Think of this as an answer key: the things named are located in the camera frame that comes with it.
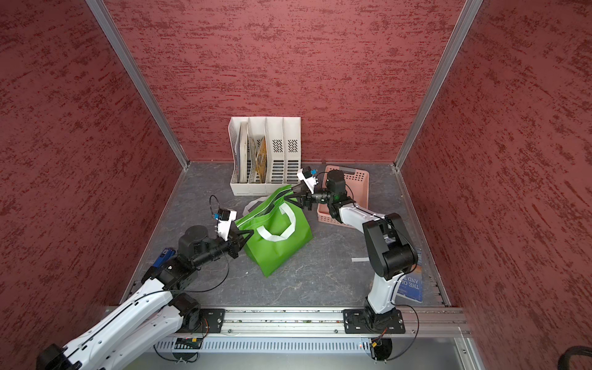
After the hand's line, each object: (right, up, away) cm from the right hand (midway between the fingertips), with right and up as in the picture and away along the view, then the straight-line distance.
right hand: (286, 197), depth 83 cm
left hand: (-11, -13, -8) cm, 19 cm away
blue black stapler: (-46, -22, +2) cm, 51 cm away
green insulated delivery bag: (-2, -11, -3) cm, 12 cm away
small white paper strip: (+28, -24, +4) cm, 38 cm away
